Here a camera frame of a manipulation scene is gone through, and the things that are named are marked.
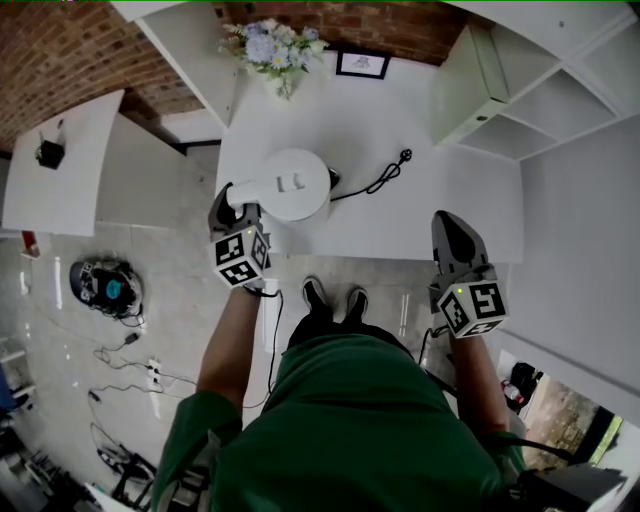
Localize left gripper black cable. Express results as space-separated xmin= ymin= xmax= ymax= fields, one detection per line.
xmin=243 ymin=285 xmax=285 ymax=410

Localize red and white object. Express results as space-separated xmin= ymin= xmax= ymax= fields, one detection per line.
xmin=20 ymin=229 xmax=42 ymax=262

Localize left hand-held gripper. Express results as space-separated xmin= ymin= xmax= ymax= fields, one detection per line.
xmin=207 ymin=181 xmax=274 ymax=291

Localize small black box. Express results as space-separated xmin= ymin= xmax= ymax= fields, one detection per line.
xmin=33 ymin=138 xmax=67 ymax=171

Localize white side table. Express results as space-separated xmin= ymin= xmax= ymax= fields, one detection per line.
xmin=0 ymin=88 xmax=127 ymax=238

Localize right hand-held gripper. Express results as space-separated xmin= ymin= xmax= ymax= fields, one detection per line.
xmin=427 ymin=209 xmax=509 ymax=340

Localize person's right black shoe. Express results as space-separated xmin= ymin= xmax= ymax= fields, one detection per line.
xmin=344 ymin=285 xmax=370 ymax=322

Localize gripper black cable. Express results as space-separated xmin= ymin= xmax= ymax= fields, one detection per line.
xmin=417 ymin=323 xmax=460 ymax=399
xmin=243 ymin=285 xmax=285 ymax=410

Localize white electric kettle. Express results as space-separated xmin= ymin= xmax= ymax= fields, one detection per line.
xmin=231 ymin=147 xmax=334 ymax=224

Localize person's left black shoe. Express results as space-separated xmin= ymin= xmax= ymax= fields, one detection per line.
xmin=301 ymin=275 xmax=330 ymax=315

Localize blue and white flower bouquet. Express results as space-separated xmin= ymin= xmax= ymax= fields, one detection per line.
xmin=217 ymin=17 xmax=331 ymax=101

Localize black pack with strap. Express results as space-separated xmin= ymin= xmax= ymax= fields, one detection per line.
xmin=478 ymin=430 xmax=629 ymax=512

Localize white power strip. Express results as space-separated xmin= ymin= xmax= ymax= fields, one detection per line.
xmin=146 ymin=356 xmax=165 ymax=394

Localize black power cord with plug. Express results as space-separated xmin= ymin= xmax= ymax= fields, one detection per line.
xmin=329 ymin=148 xmax=414 ymax=203

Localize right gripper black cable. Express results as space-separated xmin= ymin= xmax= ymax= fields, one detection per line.
xmin=417 ymin=323 xmax=460 ymax=399

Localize person's black trousers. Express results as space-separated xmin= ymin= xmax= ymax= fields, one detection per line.
xmin=286 ymin=302 xmax=416 ymax=362

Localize white open shelf unit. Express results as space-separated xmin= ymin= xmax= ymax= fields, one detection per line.
xmin=430 ymin=4 xmax=640 ymax=162

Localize black bag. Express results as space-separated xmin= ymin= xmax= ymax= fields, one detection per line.
xmin=499 ymin=361 xmax=545 ymax=415

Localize person's right forearm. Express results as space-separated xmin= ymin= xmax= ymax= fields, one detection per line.
xmin=446 ymin=327 xmax=512 ymax=437

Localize round black floor device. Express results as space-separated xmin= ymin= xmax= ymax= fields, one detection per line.
xmin=68 ymin=255 xmax=146 ymax=320

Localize person's left forearm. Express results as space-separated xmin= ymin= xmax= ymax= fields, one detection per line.
xmin=195 ymin=283 xmax=267 ymax=417

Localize person's green shirt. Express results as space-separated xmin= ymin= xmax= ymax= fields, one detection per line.
xmin=150 ymin=332 xmax=527 ymax=512

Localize black picture frame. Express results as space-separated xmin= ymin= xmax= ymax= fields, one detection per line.
xmin=334 ymin=49 xmax=392 ymax=81

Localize white cabinet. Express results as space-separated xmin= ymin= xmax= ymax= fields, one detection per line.
xmin=110 ymin=0 xmax=242 ymax=130

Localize person's black shoe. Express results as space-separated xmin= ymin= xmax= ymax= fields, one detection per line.
xmin=344 ymin=285 xmax=370 ymax=322
xmin=301 ymin=275 xmax=330 ymax=315

